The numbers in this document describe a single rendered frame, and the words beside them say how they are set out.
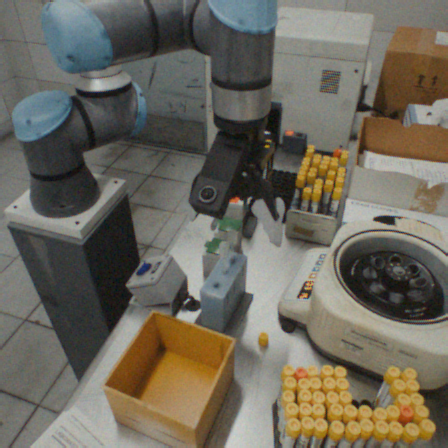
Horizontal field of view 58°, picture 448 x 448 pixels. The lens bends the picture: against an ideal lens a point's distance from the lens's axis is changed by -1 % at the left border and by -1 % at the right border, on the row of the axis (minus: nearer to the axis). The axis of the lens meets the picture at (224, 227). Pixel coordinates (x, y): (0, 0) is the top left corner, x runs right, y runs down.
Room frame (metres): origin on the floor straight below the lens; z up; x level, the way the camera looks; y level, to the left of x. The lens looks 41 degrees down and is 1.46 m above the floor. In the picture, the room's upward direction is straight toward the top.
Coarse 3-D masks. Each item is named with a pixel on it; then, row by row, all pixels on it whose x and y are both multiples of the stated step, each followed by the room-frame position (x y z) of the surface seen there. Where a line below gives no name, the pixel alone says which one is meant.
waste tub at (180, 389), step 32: (160, 320) 0.37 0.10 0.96; (128, 352) 0.31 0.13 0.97; (160, 352) 0.37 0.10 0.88; (192, 352) 0.35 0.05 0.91; (224, 352) 0.33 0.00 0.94; (128, 384) 0.30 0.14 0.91; (160, 384) 0.31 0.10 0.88; (192, 384) 0.31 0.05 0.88; (224, 384) 0.29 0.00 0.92; (128, 416) 0.25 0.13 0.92; (160, 416) 0.23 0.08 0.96; (192, 416) 0.26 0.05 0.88
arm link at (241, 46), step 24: (216, 0) 0.48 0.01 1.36; (240, 0) 0.47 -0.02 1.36; (264, 0) 0.47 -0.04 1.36; (216, 24) 0.48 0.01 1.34; (240, 24) 0.46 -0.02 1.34; (264, 24) 0.47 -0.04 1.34; (216, 48) 0.48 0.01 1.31; (240, 48) 0.46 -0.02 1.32; (264, 48) 0.47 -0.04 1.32; (216, 72) 0.48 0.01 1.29; (240, 72) 0.46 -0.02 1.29; (264, 72) 0.47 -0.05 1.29
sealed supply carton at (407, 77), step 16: (400, 32) 1.51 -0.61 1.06; (416, 32) 1.51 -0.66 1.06; (432, 32) 1.50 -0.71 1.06; (400, 48) 1.34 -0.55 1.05; (416, 48) 1.33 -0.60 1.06; (432, 48) 1.33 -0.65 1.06; (384, 64) 1.32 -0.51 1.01; (400, 64) 1.30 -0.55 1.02; (416, 64) 1.28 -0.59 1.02; (432, 64) 1.26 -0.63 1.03; (384, 80) 1.32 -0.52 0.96; (400, 80) 1.30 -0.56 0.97; (416, 80) 1.28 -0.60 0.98; (432, 80) 1.26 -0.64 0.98; (384, 96) 1.31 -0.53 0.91; (400, 96) 1.29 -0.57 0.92; (416, 96) 1.27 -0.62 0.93; (432, 96) 1.25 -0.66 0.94
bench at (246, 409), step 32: (352, 128) 1.15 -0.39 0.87; (288, 160) 0.96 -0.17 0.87; (352, 160) 0.96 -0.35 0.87; (192, 224) 0.69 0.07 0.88; (256, 224) 0.69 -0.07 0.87; (192, 256) 0.59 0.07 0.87; (256, 256) 0.59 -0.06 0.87; (288, 256) 0.59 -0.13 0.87; (192, 288) 0.51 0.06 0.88; (256, 288) 0.51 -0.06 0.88; (128, 320) 0.43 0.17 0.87; (192, 320) 0.44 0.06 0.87; (256, 320) 0.44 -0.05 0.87; (256, 352) 0.37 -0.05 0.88; (288, 352) 0.37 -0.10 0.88; (96, 384) 0.32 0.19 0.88; (256, 384) 0.32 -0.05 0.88; (352, 384) 0.32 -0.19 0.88; (96, 416) 0.27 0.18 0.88; (224, 416) 0.27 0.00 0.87; (256, 416) 0.27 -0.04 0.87
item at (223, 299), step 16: (240, 256) 0.49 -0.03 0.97; (240, 272) 0.46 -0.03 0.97; (208, 288) 0.42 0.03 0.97; (224, 288) 0.42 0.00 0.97; (240, 288) 0.47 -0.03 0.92; (208, 304) 0.41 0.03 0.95; (224, 304) 0.41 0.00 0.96; (240, 304) 0.46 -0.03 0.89; (208, 320) 0.41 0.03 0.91; (224, 320) 0.41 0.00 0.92; (240, 320) 0.43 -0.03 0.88
